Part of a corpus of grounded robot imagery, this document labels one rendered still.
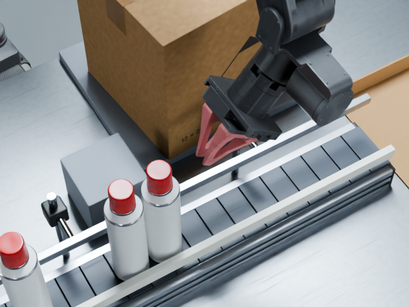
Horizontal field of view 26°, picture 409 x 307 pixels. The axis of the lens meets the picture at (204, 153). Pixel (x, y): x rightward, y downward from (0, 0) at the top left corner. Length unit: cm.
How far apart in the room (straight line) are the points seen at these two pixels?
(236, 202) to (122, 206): 27
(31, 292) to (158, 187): 21
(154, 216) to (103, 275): 15
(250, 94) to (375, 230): 40
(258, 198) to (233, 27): 26
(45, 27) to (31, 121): 133
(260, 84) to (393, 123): 48
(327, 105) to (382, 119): 49
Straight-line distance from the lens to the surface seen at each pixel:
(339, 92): 103
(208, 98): 111
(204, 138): 113
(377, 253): 138
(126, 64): 136
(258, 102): 108
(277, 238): 134
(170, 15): 125
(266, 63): 107
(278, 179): 136
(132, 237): 116
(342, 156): 140
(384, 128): 151
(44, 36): 280
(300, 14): 101
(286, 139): 131
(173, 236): 122
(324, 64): 103
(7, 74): 239
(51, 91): 155
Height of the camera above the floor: 201
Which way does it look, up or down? 54 degrees down
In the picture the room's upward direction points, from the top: straight up
